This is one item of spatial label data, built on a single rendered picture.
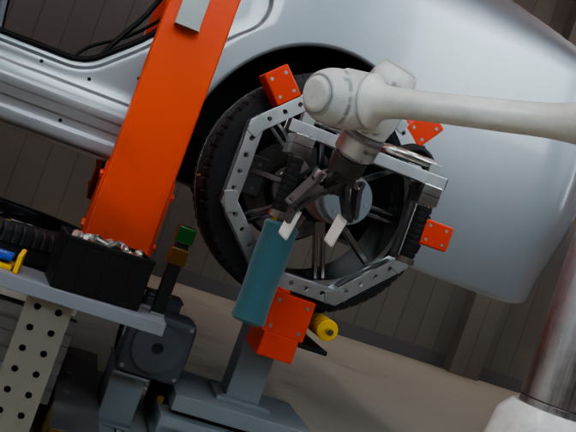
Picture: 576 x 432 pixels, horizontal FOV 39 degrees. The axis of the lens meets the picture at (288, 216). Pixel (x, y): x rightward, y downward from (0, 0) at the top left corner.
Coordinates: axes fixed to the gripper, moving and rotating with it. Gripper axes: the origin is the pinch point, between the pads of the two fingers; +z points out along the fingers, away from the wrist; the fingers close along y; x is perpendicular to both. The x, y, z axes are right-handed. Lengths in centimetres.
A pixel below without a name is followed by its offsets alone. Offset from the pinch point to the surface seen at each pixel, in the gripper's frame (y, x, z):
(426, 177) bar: 34.8, 8.0, -17.1
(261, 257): 7.1, 16.9, 16.9
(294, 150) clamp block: 2.7, 19.6, -11.1
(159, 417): 1, 16, 68
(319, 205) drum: 18.6, 19.6, 1.3
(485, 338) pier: 495, 227, 191
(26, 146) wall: 128, 422, 187
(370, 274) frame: 41.8, 12.9, 15.3
